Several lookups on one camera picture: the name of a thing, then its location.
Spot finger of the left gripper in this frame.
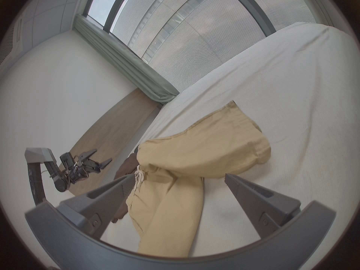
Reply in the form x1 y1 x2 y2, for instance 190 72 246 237
79 149 98 161
97 157 113 170

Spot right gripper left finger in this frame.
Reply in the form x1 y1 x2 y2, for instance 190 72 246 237
58 174 135 240

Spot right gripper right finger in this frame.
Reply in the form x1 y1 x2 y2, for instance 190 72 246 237
224 173 301 240

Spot bed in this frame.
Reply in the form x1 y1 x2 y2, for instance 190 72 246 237
100 21 360 259

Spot dark brown garment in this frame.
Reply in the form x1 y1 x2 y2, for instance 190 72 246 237
111 148 140 224

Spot grey-green curtain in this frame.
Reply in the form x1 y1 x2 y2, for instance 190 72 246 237
73 13 180 108

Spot window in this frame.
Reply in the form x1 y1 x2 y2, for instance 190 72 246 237
85 0 333 95

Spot tan drawstring trousers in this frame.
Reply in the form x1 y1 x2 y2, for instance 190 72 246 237
125 100 272 258

